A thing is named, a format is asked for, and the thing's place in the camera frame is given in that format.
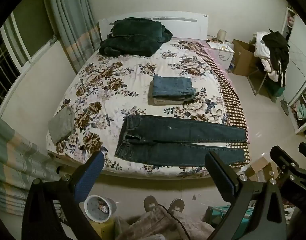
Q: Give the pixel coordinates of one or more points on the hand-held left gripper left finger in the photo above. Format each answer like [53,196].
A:
[93,170]

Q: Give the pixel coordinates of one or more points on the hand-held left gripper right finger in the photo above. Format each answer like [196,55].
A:
[230,183]

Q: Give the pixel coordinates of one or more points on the dark blue jeans pants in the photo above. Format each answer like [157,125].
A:
[167,132]

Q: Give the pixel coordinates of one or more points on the person's legs in fuzzy pants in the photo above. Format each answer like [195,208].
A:
[148,225]

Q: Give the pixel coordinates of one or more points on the small open cardboard box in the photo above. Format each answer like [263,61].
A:
[261,167]

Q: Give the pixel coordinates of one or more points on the teal plastic crate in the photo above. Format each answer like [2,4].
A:
[217,215]

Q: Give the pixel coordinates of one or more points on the white trash bin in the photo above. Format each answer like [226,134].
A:
[93,207]

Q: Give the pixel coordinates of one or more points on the grey folded cloth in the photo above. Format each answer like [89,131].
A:
[61,125]

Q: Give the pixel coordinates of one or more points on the person's grey slipper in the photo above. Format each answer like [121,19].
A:
[150,203]
[176,204]

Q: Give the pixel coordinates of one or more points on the yellow box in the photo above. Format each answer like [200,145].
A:
[103,230]

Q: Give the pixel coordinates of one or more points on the green chair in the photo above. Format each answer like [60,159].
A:
[275,87]

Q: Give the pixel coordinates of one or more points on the green striped curtain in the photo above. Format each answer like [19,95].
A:
[68,17]
[15,160]

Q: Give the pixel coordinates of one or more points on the floral bed blanket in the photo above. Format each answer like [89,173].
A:
[105,92]

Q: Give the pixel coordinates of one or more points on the brown checkered bed sheet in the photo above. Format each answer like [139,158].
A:
[232,100]

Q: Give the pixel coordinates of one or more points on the white wardrobe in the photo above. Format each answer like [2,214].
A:
[300,55]

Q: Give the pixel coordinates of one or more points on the large brown cardboard box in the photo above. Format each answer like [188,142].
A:
[242,57]

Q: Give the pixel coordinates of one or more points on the pink bed sheet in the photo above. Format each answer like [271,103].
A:
[217,60]

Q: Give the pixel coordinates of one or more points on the white nightstand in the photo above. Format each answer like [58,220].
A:
[224,52]

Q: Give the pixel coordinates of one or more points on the dark green plush blanket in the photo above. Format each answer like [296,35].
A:
[133,37]

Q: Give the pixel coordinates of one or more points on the cream cylinder lamp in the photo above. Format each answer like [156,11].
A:
[221,35]

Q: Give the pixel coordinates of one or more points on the barred window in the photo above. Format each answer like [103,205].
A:
[8,55]

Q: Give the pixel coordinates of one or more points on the white bed headboard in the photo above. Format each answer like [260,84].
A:
[182,27]

